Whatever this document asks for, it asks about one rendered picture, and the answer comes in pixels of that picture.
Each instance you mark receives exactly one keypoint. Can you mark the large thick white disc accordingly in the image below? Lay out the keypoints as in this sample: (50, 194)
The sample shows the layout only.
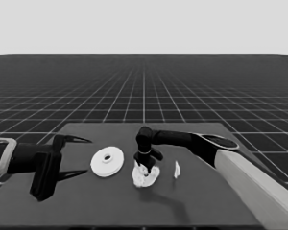
(102, 167)

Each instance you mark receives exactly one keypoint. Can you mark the white round carrier with pins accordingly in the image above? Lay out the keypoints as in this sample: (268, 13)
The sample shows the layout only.
(148, 183)

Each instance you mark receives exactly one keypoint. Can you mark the small white T-shaped piece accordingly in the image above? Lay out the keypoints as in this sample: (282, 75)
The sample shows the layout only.
(177, 172)

